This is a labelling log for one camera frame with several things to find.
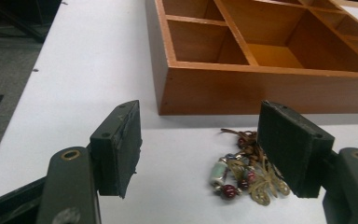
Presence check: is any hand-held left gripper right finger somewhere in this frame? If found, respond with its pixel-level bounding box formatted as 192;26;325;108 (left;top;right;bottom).
256;100;336;199

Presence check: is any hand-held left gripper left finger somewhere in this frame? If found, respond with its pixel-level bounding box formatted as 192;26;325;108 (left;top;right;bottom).
89;99;144;200

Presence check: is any beaded bracelet with brass charm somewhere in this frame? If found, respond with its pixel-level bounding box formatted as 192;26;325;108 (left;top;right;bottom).
210;128;292;207

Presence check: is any wooden compartment box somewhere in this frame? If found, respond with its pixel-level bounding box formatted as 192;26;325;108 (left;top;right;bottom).
145;0;358;117

